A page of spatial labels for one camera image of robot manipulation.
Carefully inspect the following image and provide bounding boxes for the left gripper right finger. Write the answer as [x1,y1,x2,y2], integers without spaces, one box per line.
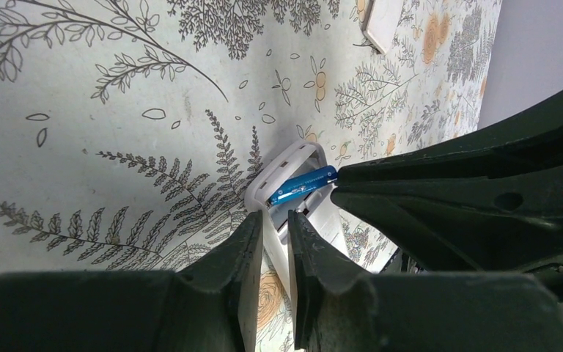
[288,211,563,351]

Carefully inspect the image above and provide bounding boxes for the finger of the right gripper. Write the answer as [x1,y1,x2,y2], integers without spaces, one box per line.
[332,165,563,272]
[336,90,563,186]

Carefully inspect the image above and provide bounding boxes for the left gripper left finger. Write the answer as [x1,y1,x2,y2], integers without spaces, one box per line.
[0,211,263,351]

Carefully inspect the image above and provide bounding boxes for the white remote control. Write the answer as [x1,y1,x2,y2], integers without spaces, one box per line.
[243,139,351,302]

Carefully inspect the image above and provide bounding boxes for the blue AA battery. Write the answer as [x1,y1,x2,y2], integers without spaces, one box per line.
[266,165,338,206]

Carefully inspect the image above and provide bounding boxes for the floral table mat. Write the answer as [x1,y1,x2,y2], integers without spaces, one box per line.
[0,0,504,352]

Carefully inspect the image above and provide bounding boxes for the white battery cover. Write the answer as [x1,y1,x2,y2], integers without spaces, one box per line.
[362,0,404,54]

